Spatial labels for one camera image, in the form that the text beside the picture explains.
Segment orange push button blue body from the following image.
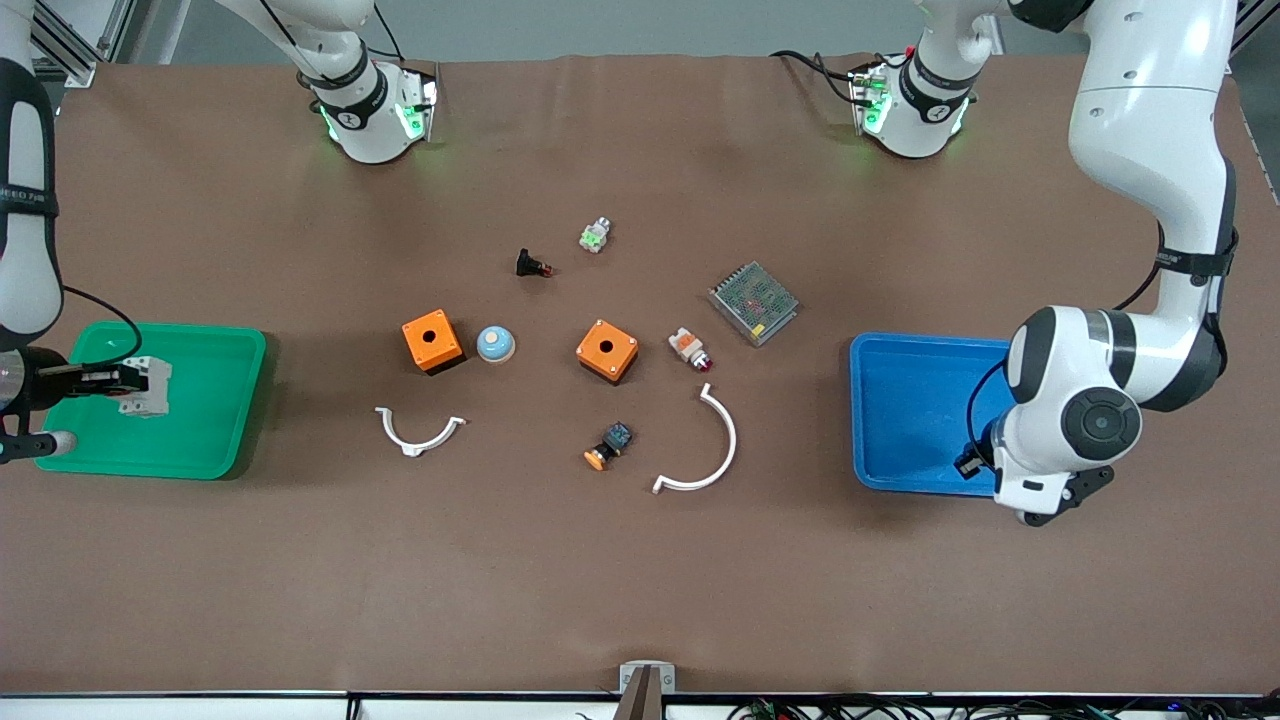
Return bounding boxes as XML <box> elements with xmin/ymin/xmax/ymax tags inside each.
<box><xmin>584</xmin><ymin>422</ymin><xmax>634</xmax><ymax>472</ymax></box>

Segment large white curved clamp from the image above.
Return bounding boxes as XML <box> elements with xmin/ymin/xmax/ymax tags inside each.
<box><xmin>652</xmin><ymin>383</ymin><xmax>738</xmax><ymax>495</ymax></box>

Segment black base cable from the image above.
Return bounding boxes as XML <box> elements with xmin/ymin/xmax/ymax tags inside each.
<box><xmin>769</xmin><ymin>47</ymin><xmax>906</xmax><ymax>107</ymax></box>

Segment red push button white body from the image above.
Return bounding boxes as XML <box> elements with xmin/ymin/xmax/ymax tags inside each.
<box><xmin>668</xmin><ymin>326</ymin><xmax>714</xmax><ymax>373</ymax></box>

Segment orange box with hole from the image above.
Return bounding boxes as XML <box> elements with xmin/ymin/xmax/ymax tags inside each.
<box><xmin>402</xmin><ymin>309</ymin><xmax>466</xmax><ymax>376</ymax></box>
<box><xmin>576</xmin><ymin>319</ymin><xmax>640</xmax><ymax>385</ymax></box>

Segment grey bracket with brown post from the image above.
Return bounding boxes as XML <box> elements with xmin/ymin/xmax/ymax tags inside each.
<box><xmin>612</xmin><ymin>661</ymin><xmax>677</xmax><ymax>720</ymax></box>

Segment metal mesh power supply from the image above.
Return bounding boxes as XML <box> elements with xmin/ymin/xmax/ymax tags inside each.
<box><xmin>708</xmin><ymin>261</ymin><xmax>800</xmax><ymax>348</ymax></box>

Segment aluminium frame profile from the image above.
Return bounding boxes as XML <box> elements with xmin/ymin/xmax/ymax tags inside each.
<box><xmin>30</xmin><ymin>0</ymin><xmax>136</xmax><ymax>89</ymax></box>
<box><xmin>1232</xmin><ymin>0</ymin><xmax>1280</xmax><ymax>56</ymax></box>

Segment white circuit breaker red switch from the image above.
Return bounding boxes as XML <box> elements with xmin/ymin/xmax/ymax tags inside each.
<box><xmin>118</xmin><ymin>356</ymin><xmax>173</xmax><ymax>419</ymax></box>

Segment bundle of black cables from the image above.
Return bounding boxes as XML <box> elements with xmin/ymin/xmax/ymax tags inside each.
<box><xmin>725</xmin><ymin>693</ymin><xmax>1280</xmax><ymax>720</ymax></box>

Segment blue plastic tray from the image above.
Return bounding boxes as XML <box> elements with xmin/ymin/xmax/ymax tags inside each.
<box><xmin>849</xmin><ymin>332</ymin><xmax>1021</xmax><ymax>496</ymax></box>

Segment green plastic tray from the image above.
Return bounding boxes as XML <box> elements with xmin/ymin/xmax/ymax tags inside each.
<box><xmin>33</xmin><ymin>321</ymin><xmax>268</xmax><ymax>481</ymax></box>

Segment small white curved clamp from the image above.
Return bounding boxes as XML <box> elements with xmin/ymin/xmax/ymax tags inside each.
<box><xmin>375</xmin><ymin>405</ymin><xmax>467</xmax><ymax>458</ymax></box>

